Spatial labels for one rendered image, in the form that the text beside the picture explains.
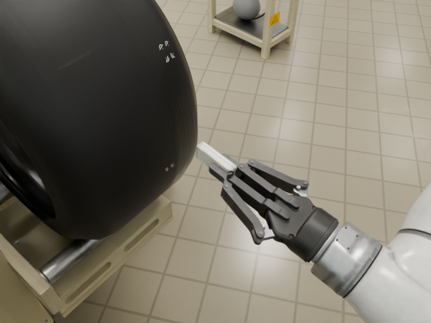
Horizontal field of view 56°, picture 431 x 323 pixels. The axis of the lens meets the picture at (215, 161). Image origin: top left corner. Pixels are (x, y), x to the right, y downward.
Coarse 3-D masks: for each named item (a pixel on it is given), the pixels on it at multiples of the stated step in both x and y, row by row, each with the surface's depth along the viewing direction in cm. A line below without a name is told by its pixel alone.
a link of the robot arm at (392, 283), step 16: (400, 240) 54; (416, 240) 52; (384, 256) 52; (400, 256) 51; (416, 256) 51; (368, 272) 50; (384, 272) 50; (400, 272) 50; (416, 272) 49; (352, 288) 51; (368, 288) 50; (384, 288) 49; (400, 288) 49; (416, 288) 49; (352, 304) 53; (368, 304) 50; (384, 304) 49; (400, 304) 48; (416, 304) 48; (368, 320) 51; (384, 320) 49; (400, 320) 48; (416, 320) 48
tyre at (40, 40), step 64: (0, 0) 53; (64, 0) 57; (128, 0) 62; (0, 64) 53; (128, 64) 61; (0, 128) 102; (64, 128) 56; (128, 128) 62; (192, 128) 74; (64, 192) 63; (128, 192) 68
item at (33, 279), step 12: (0, 240) 87; (12, 252) 86; (12, 264) 84; (24, 264) 84; (24, 276) 82; (36, 276) 82; (36, 288) 80; (48, 288) 80; (48, 300) 82; (60, 300) 86
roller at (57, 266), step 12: (84, 240) 91; (96, 240) 92; (60, 252) 89; (72, 252) 89; (84, 252) 90; (48, 264) 87; (60, 264) 87; (72, 264) 89; (48, 276) 85; (60, 276) 87
